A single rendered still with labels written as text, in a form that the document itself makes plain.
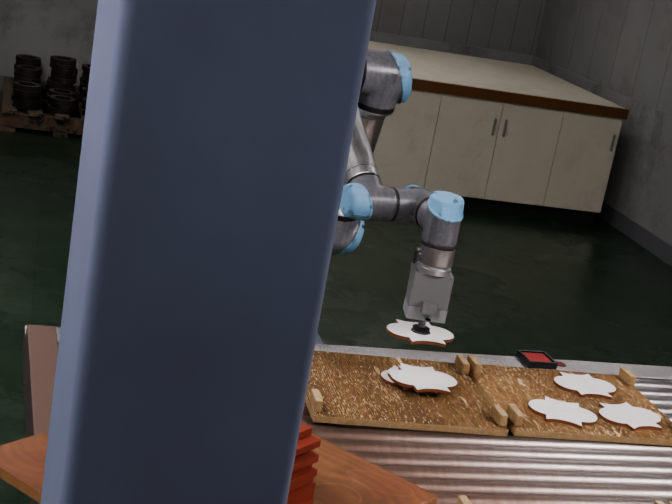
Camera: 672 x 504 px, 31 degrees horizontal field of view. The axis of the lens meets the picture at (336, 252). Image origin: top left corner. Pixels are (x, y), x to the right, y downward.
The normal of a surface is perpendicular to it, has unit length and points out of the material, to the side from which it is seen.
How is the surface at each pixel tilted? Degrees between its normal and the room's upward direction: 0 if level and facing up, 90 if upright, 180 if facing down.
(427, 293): 90
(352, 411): 0
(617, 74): 90
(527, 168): 90
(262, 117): 90
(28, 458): 0
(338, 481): 0
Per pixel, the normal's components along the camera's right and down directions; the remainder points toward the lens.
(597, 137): 0.21, 0.31
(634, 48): -0.96, -0.10
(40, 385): 0.17, -0.95
